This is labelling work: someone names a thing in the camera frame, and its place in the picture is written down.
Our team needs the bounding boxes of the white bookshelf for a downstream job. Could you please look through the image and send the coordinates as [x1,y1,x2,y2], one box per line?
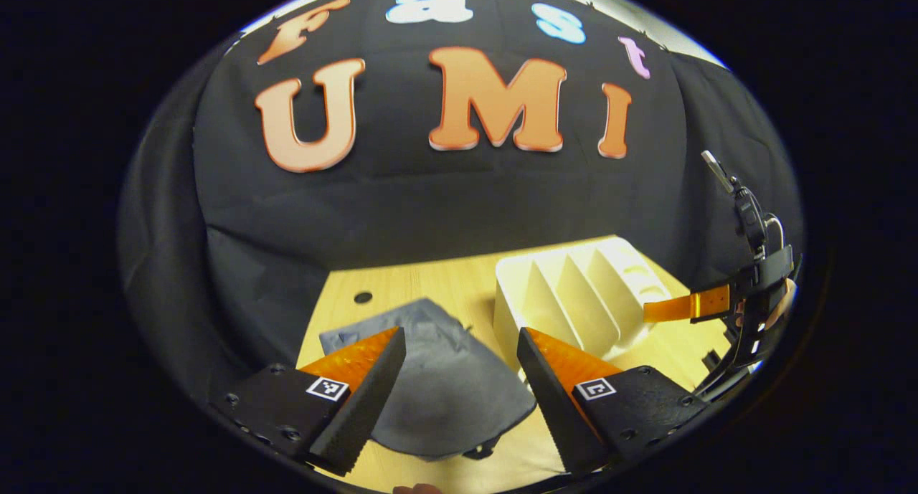
[493,237,675,376]

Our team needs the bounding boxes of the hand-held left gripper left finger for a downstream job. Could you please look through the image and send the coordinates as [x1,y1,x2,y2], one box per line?
[210,327,407,477]

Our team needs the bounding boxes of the grey schoolbag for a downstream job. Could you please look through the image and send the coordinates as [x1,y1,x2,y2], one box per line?
[318,298,537,461]

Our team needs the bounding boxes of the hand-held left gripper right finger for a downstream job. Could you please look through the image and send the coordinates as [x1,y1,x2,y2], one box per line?
[516,327,707,477]

